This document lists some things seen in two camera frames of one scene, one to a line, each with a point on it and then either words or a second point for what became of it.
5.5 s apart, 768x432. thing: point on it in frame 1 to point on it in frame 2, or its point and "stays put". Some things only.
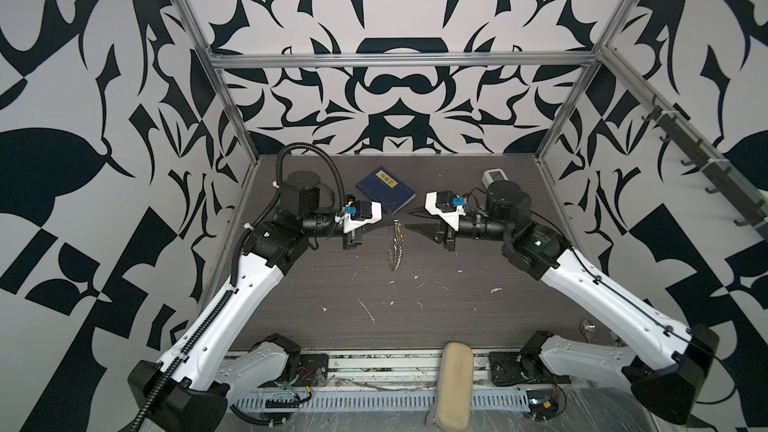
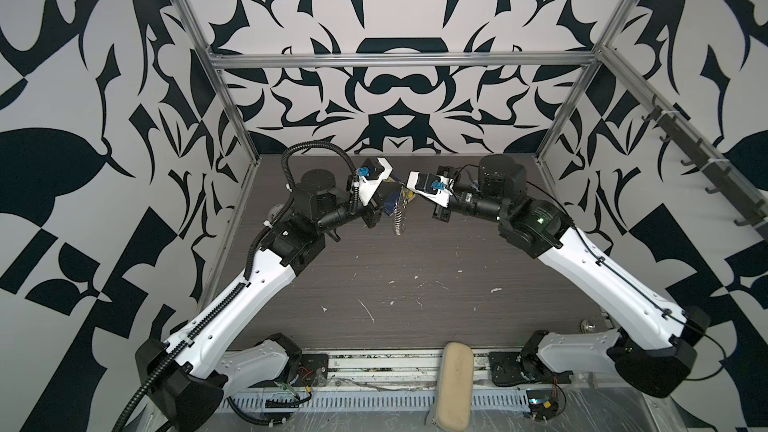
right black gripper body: [452, 234] to [443, 214]
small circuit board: [543, 403] stays put
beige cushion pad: [453, 404] stays put
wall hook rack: [755, 213] stays put
